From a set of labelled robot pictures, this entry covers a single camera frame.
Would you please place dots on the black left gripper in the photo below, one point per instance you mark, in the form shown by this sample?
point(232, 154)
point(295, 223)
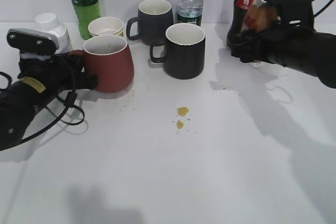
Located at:
point(47, 76)

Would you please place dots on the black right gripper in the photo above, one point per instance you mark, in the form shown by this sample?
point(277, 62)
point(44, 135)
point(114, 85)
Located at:
point(275, 45)

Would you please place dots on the orange juice bottle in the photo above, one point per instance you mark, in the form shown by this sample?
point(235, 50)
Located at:
point(259, 18)

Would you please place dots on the red ceramic mug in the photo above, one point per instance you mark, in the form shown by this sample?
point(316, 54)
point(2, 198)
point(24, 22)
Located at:
point(107, 57)

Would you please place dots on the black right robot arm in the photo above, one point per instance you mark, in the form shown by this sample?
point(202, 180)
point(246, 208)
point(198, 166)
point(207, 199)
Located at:
point(324, 66)

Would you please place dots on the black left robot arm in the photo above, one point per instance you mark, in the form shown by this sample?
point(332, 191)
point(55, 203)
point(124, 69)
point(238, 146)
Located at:
point(18, 113)

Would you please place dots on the yellow paper cup stack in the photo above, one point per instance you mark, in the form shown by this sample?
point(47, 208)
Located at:
point(106, 26)

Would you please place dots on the white yogurt drink carton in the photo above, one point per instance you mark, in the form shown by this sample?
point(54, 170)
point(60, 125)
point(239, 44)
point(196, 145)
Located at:
point(49, 23)

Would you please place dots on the clear water bottle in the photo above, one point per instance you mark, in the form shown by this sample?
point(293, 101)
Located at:
point(189, 11)

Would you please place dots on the black mug front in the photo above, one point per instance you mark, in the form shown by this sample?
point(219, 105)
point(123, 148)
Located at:
point(182, 54)

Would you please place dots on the dark grey mug rear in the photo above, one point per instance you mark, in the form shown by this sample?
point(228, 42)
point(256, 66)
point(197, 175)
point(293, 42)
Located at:
point(153, 19)

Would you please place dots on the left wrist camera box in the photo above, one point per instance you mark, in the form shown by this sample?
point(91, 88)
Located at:
point(32, 44)

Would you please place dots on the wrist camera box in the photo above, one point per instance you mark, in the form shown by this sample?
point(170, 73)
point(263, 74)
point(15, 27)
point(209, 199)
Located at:
point(291, 12)
point(32, 44)

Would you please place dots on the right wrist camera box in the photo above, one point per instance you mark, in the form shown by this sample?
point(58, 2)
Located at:
point(291, 12)

